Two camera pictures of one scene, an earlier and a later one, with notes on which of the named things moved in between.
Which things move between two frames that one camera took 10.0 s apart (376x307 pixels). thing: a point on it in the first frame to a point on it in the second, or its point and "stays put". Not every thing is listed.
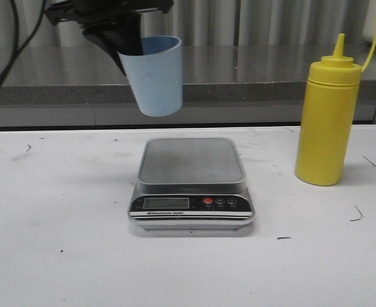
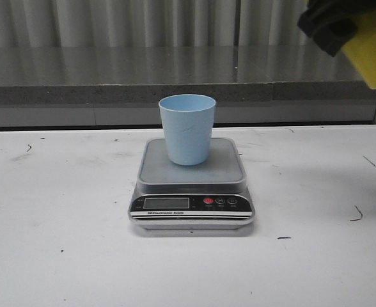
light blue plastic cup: (156, 75) to (187, 121)
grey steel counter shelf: (222, 87) stays put
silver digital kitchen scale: (190, 183) stays put
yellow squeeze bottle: (328, 114) to (370, 48)
